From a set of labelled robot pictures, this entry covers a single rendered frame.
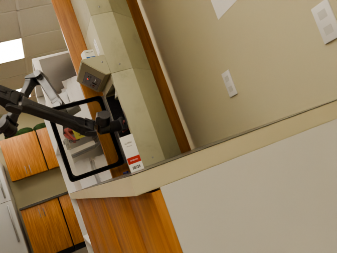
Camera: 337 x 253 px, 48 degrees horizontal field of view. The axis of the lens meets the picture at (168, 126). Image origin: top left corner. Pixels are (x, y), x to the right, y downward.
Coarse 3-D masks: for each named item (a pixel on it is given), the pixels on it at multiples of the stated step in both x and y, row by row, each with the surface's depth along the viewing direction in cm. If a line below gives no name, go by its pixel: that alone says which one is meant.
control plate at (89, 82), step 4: (84, 76) 195; (92, 76) 190; (84, 80) 201; (88, 80) 199; (92, 80) 196; (96, 80) 193; (100, 80) 191; (88, 84) 204; (92, 84) 202; (96, 88) 205
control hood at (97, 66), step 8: (96, 56) 182; (104, 56) 183; (80, 64) 183; (88, 64) 179; (96, 64) 180; (104, 64) 182; (80, 72) 193; (88, 72) 188; (96, 72) 183; (104, 72) 181; (80, 80) 204; (104, 80) 190
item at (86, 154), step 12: (72, 108) 202; (84, 108) 205; (96, 108) 207; (60, 132) 197; (72, 132) 199; (72, 144) 198; (84, 144) 201; (96, 144) 203; (108, 144) 206; (72, 156) 197; (84, 156) 199; (96, 156) 202; (108, 156) 204; (72, 168) 195; (84, 168) 198; (96, 168) 200
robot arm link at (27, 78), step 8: (32, 80) 241; (24, 88) 238; (32, 88) 241; (8, 112) 230; (0, 120) 224; (8, 120) 224; (16, 120) 229; (0, 128) 221; (16, 128) 229; (8, 136) 227
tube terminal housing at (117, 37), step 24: (96, 24) 184; (120, 24) 191; (120, 48) 186; (120, 72) 183; (144, 72) 195; (120, 96) 181; (144, 96) 186; (144, 120) 183; (168, 120) 200; (144, 144) 180; (168, 144) 191
